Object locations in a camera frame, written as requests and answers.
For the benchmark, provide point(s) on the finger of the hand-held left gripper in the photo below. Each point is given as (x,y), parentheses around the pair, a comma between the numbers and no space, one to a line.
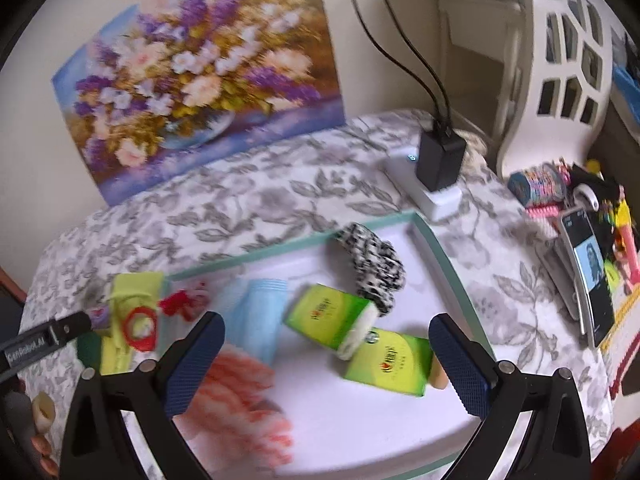
(72,326)

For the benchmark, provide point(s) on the person's left hand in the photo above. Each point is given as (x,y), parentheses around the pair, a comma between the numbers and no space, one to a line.
(42,412)

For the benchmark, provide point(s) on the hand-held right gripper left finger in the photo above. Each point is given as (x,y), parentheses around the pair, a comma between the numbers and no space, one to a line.
(195,360)

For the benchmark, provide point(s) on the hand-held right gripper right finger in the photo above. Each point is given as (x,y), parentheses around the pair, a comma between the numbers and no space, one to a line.
(460,370)

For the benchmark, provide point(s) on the green tissue packet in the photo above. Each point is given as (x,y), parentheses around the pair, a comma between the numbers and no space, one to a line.
(320,315)

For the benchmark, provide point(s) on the white lattice plastic basket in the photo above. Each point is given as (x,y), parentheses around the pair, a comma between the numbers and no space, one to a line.
(540,35)

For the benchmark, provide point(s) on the floral painting canvas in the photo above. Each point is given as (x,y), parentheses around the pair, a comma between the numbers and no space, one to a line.
(200,75)

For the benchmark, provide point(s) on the small yellow green box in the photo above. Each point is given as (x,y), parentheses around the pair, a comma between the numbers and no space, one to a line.
(390,365)

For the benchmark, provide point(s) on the reddish brown wooden furniture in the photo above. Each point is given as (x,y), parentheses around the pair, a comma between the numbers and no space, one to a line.
(10,287)

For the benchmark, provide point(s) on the red pink pipe cleaner flower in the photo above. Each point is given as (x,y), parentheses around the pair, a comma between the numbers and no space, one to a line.
(180,305)

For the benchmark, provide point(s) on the white power strip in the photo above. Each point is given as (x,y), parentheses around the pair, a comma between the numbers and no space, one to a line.
(440,205)

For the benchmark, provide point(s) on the black smartphone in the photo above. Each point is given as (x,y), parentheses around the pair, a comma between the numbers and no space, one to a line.
(592,285)

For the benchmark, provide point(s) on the blue plastic bag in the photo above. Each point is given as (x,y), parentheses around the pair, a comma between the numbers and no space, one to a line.
(627,90)

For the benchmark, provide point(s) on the lime green cloth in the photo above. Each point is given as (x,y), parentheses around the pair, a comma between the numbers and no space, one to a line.
(130,285)

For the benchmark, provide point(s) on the white tray with teal rim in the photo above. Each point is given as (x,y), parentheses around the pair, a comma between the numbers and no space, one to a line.
(350,425)

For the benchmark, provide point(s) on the black power adapter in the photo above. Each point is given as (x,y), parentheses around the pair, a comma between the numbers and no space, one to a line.
(440,160)

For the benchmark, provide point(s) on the pink white fuzzy cloth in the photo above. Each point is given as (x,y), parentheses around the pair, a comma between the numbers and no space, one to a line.
(240,400)

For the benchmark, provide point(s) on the blue face mask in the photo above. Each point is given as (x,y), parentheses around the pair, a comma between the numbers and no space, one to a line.
(255,320)

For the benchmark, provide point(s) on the colourful hair accessories pile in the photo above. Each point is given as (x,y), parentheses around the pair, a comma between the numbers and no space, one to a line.
(540,180)

